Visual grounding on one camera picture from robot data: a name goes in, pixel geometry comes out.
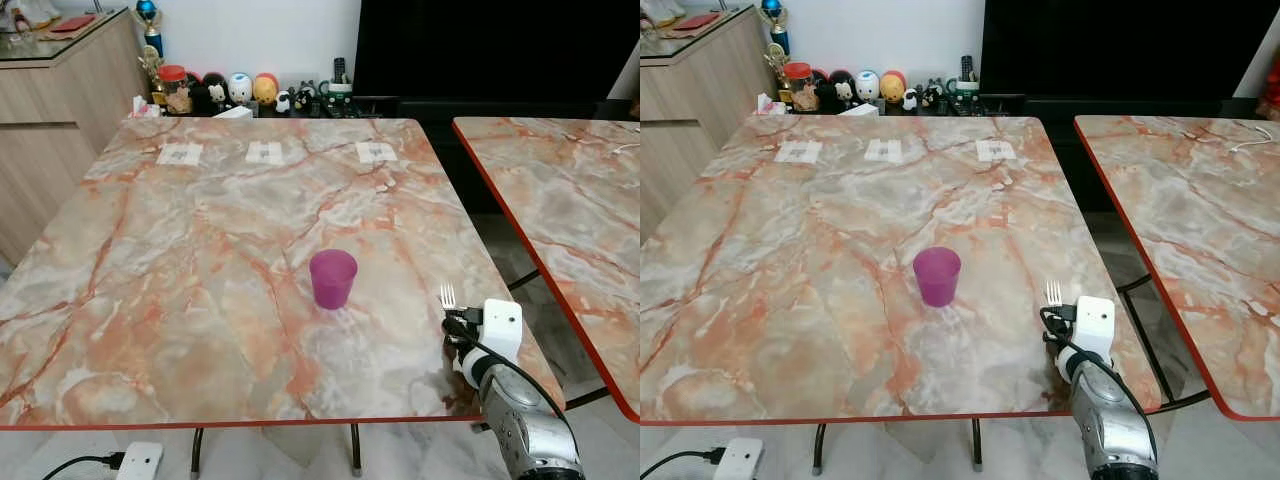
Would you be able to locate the purple plastic cup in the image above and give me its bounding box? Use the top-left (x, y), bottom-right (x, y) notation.
top-left (913, 247), bottom-right (963, 309)
top-left (309, 250), bottom-right (359, 311)

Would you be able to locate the white power strip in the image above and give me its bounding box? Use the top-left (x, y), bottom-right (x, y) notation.
top-left (114, 441), bottom-right (165, 480)
top-left (712, 437), bottom-right (764, 480)

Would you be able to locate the black round figurine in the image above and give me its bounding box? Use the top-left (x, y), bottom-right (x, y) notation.
top-left (189, 72), bottom-right (230, 115)
top-left (815, 69), bottom-right (857, 113)

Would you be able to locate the light wooden cabinet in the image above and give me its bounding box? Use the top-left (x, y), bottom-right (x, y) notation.
top-left (640, 8), bottom-right (783, 241)
top-left (0, 8), bottom-right (153, 267)

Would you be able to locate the red lidded glass jar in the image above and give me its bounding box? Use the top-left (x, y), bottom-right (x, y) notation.
top-left (159, 65), bottom-right (192, 115)
top-left (784, 62), bottom-right (816, 111)

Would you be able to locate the gold figure trophy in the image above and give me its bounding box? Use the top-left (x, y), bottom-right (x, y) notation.
top-left (764, 44), bottom-right (791, 101)
top-left (139, 46), bottom-right (167, 104)

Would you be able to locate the blue globe trophy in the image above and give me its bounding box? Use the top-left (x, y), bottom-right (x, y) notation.
top-left (134, 0), bottom-right (165, 57)
top-left (760, 0), bottom-right (791, 55)

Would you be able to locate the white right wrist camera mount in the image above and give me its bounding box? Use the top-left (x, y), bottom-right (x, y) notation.
top-left (478, 299), bottom-right (524, 364)
top-left (1072, 296), bottom-right (1117, 363)

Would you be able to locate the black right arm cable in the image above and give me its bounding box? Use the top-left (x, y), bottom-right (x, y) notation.
top-left (1039, 304), bottom-right (1161, 441)
top-left (443, 308), bottom-right (569, 421)

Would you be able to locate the black metal table frame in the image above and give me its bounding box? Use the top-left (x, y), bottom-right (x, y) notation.
top-left (470, 268), bottom-right (613, 433)
top-left (1114, 273), bottom-right (1213, 412)

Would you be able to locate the black power cable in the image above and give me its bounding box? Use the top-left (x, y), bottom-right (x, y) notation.
top-left (640, 449), bottom-right (727, 480)
top-left (41, 452), bottom-right (127, 480)

